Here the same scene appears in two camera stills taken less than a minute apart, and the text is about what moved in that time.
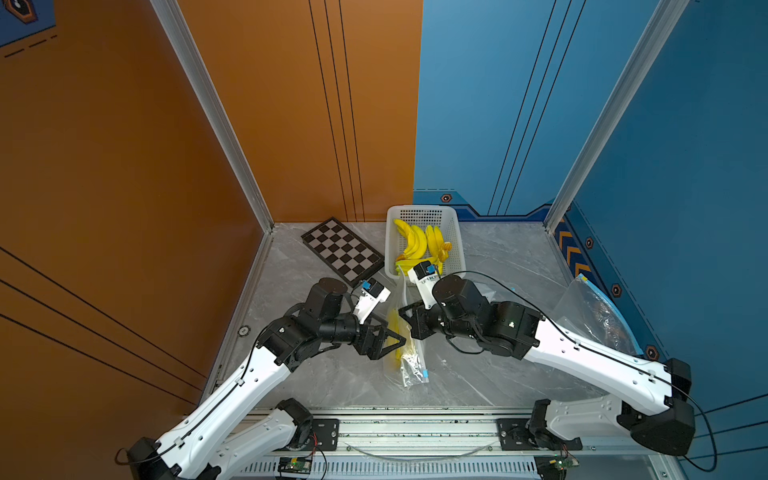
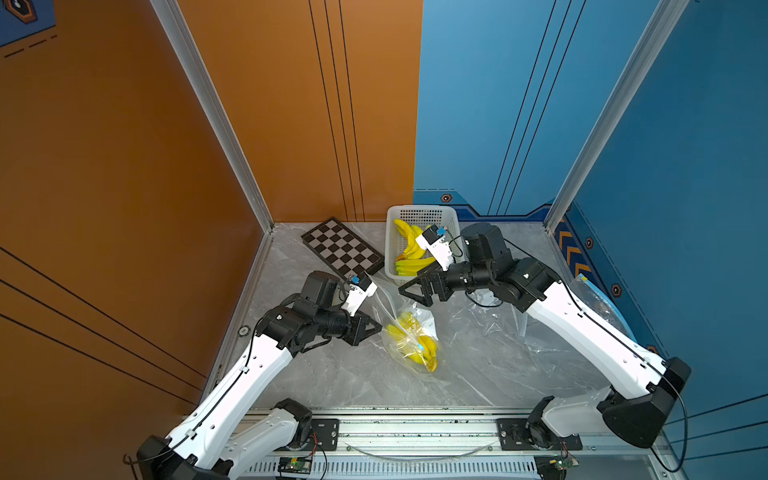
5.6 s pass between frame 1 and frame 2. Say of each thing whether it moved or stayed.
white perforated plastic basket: stayed
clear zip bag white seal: moved
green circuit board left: stayed
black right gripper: moved
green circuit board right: stayed
